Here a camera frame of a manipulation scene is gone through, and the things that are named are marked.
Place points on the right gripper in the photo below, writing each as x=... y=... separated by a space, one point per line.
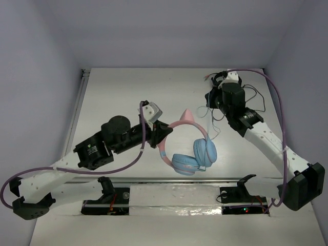
x=211 y=100

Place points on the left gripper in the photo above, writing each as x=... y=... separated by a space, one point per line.
x=156 y=133

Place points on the blue pink cat-ear headphones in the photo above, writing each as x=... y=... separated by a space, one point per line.
x=190 y=149

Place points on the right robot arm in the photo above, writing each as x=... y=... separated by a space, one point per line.
x=301 y=181

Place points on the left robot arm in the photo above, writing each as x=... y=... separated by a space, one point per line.
x=75 y=177

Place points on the black headphones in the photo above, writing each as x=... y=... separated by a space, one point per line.
x=218 y=78

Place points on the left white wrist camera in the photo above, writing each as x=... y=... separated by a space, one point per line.
x=151 y=111

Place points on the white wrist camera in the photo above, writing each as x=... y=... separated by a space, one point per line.
x=230 y=77
x=151 y=111

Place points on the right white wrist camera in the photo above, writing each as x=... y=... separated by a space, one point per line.
x=230 y=77

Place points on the aluminium rail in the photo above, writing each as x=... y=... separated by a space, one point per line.
x=109 y=92

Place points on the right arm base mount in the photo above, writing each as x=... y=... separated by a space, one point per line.
x=238 y=201

